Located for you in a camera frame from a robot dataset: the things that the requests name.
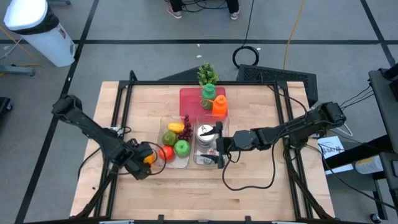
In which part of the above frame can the white trash can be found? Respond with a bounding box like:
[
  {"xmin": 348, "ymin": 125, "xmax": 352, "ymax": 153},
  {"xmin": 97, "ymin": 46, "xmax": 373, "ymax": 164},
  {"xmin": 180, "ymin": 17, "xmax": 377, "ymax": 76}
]
[{"xmin": 3, "ymin": 0, "xmax": 76, "ymax": 68}]

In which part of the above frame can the Wild Planet tin can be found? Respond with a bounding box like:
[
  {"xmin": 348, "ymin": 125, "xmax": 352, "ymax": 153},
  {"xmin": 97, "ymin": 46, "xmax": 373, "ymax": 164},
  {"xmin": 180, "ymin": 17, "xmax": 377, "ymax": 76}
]
[{"xmin": 196, "ymin": 124, "xmax": 216, "ymax": 147}]

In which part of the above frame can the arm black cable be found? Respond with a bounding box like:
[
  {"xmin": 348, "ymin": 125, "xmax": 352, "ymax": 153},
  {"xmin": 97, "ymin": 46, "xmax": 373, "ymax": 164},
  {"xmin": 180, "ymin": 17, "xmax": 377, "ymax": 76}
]
[
  {"xmin": 77, "ymin": 146, "xmax": 104, "ymax": 180},
  {"xmin": 221, "ymin": 145, "xmax": 278, "ymax": 192}
]

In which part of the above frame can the silver lid tin can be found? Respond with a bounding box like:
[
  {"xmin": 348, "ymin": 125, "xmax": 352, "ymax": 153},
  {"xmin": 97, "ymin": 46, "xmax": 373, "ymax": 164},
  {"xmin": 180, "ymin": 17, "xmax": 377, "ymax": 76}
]
[{"xmin": 202, "ymin": 148, "xmax": 217, "ymax": 165}]

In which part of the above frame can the grey stand base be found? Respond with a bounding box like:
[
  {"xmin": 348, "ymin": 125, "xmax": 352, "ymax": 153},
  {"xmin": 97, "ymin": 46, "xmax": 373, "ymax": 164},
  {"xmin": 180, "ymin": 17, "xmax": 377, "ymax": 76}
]
[{"xmin": 0, "ymin": 63, "xmax": 35, "ymax": 78}]

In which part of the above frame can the yellow cable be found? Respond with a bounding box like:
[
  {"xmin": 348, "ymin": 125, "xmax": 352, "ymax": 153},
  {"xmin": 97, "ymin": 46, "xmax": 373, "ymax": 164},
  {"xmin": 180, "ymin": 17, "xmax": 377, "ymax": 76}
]
[
  {"xmin": 282, "ymin": 0, "xmax": 307, "ymax": 70},
  {"xmin": 0, "ymin": 26, "xmax": 40, "ymax": 68}
]

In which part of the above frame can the orange plastic bottle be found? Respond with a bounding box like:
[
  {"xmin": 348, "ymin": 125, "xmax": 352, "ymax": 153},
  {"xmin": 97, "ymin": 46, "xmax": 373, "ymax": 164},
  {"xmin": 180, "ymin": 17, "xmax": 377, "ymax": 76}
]
[{"xmin": 211, "ymin": 95, "xmax": 229, "ymax": 118}]

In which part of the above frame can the person's shoe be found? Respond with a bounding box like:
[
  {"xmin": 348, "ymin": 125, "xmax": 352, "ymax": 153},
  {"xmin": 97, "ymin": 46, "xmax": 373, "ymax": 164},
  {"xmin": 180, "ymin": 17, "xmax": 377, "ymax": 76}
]
[
  {"xmin": 229, "ymin": 6, "xmax": 241, "ymax": 21},
  {"xmin": 167, "ymin": 3, "xmax": 183, "ymax": 20}
]

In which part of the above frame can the black cart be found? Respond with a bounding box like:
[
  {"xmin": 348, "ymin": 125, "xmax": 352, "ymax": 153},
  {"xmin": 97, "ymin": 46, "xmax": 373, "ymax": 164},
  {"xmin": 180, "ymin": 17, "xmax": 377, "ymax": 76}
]
[{"xmin": 368, "ymin": 63, "xmax": 398, "ymax": 156}]

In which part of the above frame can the red apple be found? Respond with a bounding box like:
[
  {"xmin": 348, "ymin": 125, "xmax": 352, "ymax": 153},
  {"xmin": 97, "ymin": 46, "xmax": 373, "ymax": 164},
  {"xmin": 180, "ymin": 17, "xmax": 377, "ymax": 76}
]
[{"xmin": 158, "ymin": 145, "xmax": 175, "ymax": 162}]

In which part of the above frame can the black perforated case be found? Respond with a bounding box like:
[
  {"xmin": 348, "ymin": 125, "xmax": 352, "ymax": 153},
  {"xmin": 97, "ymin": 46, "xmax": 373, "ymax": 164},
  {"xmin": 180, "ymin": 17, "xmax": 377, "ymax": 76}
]
[{"xmin": 236, "ymin": 64, "xmax": 318, "ymax": 108}]

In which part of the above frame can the dark red grape bunch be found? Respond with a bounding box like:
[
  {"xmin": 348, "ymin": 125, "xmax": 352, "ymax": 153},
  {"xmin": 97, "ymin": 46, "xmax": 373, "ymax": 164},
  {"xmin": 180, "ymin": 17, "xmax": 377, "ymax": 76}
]
[{"xmin": 177, "ymin": 114, "xmax": 194, "ymax": 141}]

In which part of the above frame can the black aluminium table frame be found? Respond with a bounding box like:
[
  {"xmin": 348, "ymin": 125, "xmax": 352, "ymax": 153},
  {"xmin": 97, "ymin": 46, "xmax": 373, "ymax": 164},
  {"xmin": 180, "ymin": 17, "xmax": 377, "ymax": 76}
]
[{"xmin": 70, "ymin": 70, "xmax": 336, "ymax": 222}]

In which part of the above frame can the pink plastic tray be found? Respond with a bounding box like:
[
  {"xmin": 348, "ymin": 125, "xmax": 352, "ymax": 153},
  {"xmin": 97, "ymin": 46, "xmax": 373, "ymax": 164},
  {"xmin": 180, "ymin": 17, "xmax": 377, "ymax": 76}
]
[{"xmin": 179, "ymin": 87, "xmax": 228, "ymax": 121}]

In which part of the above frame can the yellow mango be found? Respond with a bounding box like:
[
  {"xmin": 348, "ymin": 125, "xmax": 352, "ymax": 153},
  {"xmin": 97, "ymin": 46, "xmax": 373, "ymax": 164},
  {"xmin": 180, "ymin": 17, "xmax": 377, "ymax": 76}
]
[{"xmin": 167, "ymin": 122, "xmax": 185, "ymax": 134}]

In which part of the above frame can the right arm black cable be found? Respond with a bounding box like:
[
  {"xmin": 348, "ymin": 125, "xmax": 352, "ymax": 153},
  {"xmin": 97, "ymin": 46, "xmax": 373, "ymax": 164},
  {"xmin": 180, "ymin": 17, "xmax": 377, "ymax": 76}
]
[{"xmin": 221, "ymin": 145, "xmax": 278, "ymax": 192}]

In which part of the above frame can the green pear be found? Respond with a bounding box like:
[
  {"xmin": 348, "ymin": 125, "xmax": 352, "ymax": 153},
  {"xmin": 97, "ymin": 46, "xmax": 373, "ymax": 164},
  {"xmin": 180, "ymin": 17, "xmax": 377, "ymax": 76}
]
[{"xmin": 162, "ymin": 130, "xmax": 178, "ymax": 147}]

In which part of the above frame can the black floor cable bundle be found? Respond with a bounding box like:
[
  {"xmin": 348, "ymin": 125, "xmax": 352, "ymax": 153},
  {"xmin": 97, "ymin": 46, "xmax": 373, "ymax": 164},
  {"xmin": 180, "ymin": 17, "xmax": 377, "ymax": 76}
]
[{"xmin": 182, "ymin": 0, "xmax": 228, "ymax": 13}]

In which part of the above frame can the coiled black floor cable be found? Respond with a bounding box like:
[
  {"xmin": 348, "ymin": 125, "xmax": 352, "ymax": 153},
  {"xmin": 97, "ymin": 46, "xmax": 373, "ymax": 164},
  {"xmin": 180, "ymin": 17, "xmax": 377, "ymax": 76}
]
[{"xmin": 232, "ymin": 45, "xmax": 260, "ymax": 69}]

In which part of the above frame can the black floor object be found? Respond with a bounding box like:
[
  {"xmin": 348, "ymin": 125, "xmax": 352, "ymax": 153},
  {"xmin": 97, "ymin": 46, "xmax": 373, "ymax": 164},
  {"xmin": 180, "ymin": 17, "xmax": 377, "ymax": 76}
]
[{"xmin": 0, "ymin": 96, "xmax": 13, "ymax": 113}]

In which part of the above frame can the clear plastic bin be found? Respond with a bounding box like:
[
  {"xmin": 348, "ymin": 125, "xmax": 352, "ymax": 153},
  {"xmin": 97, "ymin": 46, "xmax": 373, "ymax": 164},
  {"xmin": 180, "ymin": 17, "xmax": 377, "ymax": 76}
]
[
  {"xmin": 193, "ymin": 114, "xmax": 230, "ymax": 166},
  {"xmin": 157, "ymin": 115, "xmax": 195, "ymax": 169}
]

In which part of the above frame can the white paper sign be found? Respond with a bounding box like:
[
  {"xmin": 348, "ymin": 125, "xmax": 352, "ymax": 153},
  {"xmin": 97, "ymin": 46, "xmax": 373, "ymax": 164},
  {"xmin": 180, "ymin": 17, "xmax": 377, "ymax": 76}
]
[{"xmin": 317, "ymin": 135, "xmax": 345, "ymax": 157}]

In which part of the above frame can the small green potted plant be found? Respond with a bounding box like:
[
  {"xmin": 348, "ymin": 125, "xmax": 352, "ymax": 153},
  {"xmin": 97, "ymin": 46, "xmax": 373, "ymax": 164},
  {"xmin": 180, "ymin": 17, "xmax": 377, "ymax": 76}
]
[{"xmin": 197, "ymin": 63, "xmax": 220, "ymax": 86}]

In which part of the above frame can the green apple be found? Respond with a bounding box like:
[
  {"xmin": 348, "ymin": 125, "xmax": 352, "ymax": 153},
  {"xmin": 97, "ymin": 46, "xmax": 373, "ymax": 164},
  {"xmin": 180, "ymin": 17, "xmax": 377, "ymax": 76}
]
[{"xmin": 174, "ymin": 139, "xmax": 192, "ymax": 157}]

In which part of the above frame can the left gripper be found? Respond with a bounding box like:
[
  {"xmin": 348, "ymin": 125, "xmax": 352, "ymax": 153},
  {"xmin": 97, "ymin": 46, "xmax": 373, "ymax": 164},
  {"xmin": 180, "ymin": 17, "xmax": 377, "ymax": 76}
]
[{"xmin": 126, "ymin": 141, "xmax": 155, "ymax": 181}]

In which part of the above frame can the white plastic container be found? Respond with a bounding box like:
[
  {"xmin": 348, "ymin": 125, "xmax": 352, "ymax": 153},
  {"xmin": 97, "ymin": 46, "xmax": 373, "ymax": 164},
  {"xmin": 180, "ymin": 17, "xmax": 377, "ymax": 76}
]
[{"xmin": 354, "ymin": 154, "xmax": 385, "ymax": 175}]

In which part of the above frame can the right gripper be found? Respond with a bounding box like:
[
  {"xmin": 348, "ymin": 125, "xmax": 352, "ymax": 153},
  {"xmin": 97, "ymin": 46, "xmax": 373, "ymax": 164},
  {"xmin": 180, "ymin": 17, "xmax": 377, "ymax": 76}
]
[{"xmin": 200, "ymin": 121, "xmax": 236, "ymax": 169}]

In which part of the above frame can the person's leg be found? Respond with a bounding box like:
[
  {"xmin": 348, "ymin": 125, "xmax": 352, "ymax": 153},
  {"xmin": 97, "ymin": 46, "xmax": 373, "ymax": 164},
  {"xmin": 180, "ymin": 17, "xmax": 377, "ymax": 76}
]
[
  {"xmin": 169, "ymin": 0, "xmax": 185, "ymax": 12},
  {"xmin": 225, "ymin": 0, "xmax": 241, "ymax": 13}
]

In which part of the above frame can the green plastic bottle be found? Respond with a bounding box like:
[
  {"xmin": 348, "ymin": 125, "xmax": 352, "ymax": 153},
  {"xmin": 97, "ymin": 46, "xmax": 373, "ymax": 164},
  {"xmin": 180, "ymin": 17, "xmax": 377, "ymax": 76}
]
[{"xmin": 201, "ymin": 83, "xmax": 217, "ymax": 110}]

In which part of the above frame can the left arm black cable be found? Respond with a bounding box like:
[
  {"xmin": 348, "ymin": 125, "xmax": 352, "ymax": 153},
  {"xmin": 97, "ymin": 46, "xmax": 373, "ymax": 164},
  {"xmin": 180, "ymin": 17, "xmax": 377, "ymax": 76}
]
[{"xmin": 77, "ymin": 146, "xmax": 104, "ymax": 180}]

